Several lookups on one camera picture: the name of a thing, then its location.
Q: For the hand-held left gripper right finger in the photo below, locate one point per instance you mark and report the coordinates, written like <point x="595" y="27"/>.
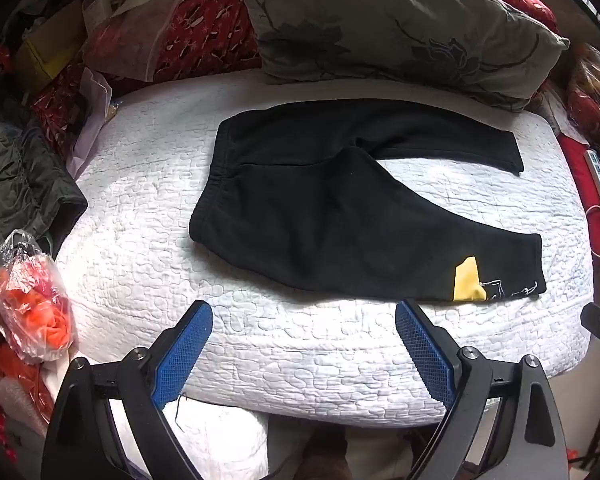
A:
<point x="425" y="350"/>

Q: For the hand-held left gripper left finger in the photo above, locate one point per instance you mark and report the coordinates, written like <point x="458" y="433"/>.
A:
<point x="182" y="355"/>

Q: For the black pants with yellow patch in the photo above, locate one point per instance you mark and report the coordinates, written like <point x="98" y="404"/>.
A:
<point x="305" y="220"/>

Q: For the white quilted mattress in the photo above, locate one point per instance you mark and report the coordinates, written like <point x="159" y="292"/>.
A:
<point x="140" y="260"/>

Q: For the plain red cloth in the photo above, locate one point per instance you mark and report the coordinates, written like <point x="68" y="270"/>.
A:
<point x="580" y="195"/>

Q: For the plastic bag with orange cloth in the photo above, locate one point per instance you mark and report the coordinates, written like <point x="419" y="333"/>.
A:
<point x="30" y="305"/>

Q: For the dark green jacket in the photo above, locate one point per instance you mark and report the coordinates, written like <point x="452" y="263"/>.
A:
<point x="25" y="185"/>

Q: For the clear wrapped package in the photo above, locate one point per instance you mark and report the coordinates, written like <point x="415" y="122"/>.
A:
<point x="592" y="90"/>

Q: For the white plastic bag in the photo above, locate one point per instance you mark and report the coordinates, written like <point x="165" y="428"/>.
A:
<point x="92" y="110"/>

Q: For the clear plastic bag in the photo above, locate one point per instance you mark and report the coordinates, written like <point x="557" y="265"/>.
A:
<point x="130" y="40"/>

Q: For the yellow box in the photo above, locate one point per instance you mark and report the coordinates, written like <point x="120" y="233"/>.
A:
<point x="50" y="55"/>

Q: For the grey floral pillow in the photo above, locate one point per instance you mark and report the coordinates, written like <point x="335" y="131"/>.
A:
<point x="380" y="25"/>

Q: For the red floral blanket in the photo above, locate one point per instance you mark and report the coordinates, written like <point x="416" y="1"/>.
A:
<point x="205" y="25"/>

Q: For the white plastic container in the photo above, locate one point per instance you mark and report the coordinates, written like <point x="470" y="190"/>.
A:
<point x="96" y="10"/>

